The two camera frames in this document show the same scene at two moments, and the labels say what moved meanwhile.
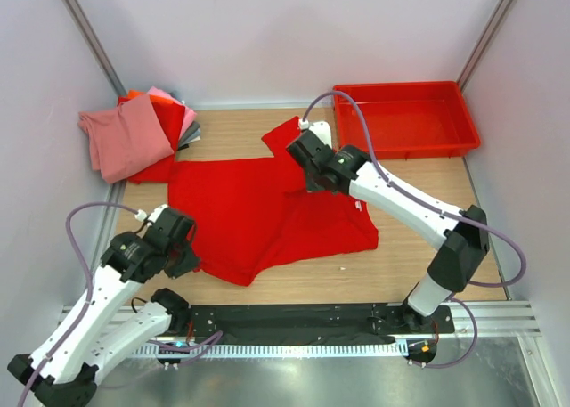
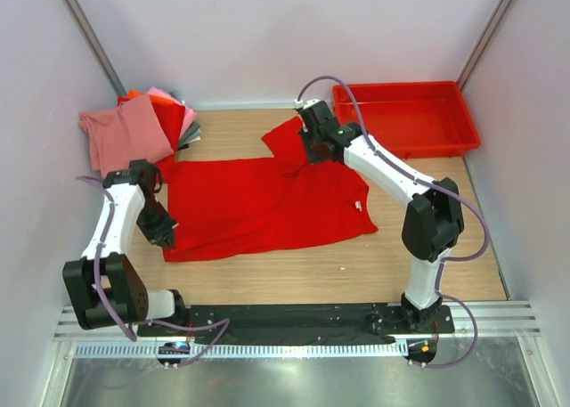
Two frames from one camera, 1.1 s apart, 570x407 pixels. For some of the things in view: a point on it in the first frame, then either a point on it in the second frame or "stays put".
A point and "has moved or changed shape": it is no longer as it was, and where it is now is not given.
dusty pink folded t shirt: x=125 y=139 stays put
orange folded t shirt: x=132 y=93 stays put
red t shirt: x=250 y=215 has moved or changed shape
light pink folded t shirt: x=190 y=115 stays put
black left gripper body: x=183 y=258 to x=155 y=223
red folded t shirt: x=172 y=118 stays put
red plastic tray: x=404 y=120 stays put
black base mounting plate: x=309 y=324 stays put
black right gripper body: x=312 y=183 to x=314 y=152
